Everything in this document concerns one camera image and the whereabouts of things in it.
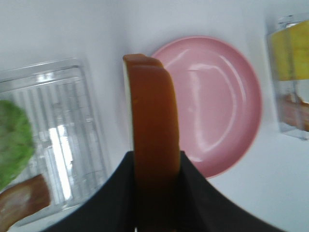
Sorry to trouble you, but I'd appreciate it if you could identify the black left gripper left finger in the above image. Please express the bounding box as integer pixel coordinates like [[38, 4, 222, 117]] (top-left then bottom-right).
[[45, 151, 136, 232]]

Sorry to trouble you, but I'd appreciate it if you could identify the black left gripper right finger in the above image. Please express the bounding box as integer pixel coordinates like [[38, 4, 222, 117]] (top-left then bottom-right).
[[178, 151, 282, 232]]

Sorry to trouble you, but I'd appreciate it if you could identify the bacon strip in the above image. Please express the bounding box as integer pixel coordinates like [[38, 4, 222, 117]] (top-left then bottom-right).
[[282, 94, 309, 131], [0, 174, 51, 232]]

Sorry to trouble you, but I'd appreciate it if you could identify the green lettuce leaf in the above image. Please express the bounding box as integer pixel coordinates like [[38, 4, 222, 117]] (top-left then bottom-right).
[[0, 100, 35, 189]]

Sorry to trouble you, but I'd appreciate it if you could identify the bread slice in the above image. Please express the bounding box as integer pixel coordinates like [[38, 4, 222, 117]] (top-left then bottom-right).
[[123, 54, 180, 218]]

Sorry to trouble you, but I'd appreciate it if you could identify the yellow cheese slice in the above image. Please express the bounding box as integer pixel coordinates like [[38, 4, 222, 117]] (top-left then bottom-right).
[[270, 20, 309, 81]]

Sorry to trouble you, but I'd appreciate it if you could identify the left clear plastic container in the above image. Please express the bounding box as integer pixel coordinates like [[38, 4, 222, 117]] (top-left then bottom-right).
[[0, 57, 110, 227]]

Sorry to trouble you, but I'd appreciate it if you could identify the clear plastic container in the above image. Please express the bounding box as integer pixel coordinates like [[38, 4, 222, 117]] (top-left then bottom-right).
[[267, 13, 309, 140], [0, 57, 110, 227]]

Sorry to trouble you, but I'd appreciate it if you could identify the pink round plate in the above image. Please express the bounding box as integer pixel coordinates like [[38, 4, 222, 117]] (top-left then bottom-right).
[[153, 36, 262, 178]]

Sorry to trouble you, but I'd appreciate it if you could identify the right clear plastic container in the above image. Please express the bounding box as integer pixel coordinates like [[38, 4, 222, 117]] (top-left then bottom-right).
[[267, 13, 309, 140]]

